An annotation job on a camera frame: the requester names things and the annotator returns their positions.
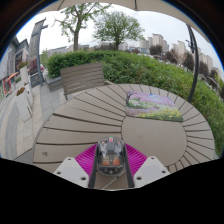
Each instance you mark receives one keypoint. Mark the white planter with red flowers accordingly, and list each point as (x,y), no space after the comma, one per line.
(24,73)

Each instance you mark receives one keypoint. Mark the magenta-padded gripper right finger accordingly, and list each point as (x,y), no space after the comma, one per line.
(136,160)

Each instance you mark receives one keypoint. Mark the grey shopfront building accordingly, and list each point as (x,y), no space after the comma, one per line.
(10,60)

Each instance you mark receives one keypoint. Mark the brown slatted wooden chair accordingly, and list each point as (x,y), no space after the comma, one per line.
(83,78)

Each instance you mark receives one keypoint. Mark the transparent grey computer mouse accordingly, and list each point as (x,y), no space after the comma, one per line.
(111,156)

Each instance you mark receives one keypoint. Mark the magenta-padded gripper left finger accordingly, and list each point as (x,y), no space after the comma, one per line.
(85,160)

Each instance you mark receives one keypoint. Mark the dark curved parasol pole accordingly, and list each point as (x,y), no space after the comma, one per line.
(196,66)

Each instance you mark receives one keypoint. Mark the grey stone sign pillar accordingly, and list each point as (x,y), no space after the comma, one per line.
(35,43)

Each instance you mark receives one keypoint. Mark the beige parasol canopy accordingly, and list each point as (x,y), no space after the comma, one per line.
(160,5)

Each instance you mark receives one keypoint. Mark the round dense-crowned tree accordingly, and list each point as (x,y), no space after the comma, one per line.
(116,28)

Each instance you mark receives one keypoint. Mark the distant beige apartment buildings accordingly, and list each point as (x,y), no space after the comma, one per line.
(156,38)

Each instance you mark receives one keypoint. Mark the white planter with orange flowers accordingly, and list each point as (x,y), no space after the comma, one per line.
(23,103)

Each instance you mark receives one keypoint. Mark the flower landscape print mouse pad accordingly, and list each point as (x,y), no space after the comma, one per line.
(153,106)

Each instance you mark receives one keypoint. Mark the tall thin-crowned tree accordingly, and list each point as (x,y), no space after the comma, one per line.
(76,36)

